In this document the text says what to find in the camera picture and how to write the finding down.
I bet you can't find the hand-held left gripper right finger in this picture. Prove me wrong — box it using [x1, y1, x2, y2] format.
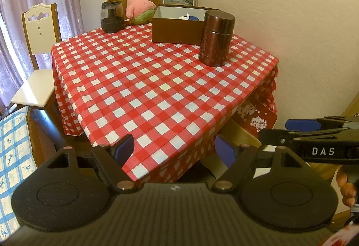
[211, 134, 308, 193]

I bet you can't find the brown cardboard box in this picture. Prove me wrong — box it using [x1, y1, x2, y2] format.
[151, 4, 234, 46]

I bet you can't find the glass jar with dark lid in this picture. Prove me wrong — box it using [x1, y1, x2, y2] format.
[100, 0, 124, 33]

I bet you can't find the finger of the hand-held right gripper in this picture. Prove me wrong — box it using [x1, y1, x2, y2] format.
[285, 115, 359, 130]
[259, 127, 359, 148]

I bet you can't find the brown metal canister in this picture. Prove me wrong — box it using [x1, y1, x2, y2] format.
[198, 9, 235, 67]

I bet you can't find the blue checked bedsheet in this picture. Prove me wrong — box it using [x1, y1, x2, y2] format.
[0, 107, 38, 237]

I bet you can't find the blue cloth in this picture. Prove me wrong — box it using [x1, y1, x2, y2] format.
[178, 13, 200, 22]

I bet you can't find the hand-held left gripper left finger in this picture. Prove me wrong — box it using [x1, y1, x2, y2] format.
[43, 134, 138, 193]

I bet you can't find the red white checked tablecloth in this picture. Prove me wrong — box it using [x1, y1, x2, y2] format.
[51, 22, 280, 183]

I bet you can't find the wooden stool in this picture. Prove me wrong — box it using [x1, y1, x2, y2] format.
[202, 120, 263, 179]

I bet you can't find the white wooden chair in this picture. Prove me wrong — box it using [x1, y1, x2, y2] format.
[11, 3, 66, 151]

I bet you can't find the pink starfish plush toy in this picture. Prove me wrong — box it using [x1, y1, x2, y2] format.
[125, 0, 156, 24]

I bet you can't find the person's right hand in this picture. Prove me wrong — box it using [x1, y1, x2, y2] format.
[336, 167, 357, 208]

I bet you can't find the red white printed cloth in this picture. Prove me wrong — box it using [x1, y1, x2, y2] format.
[327, 224, 359, 246]

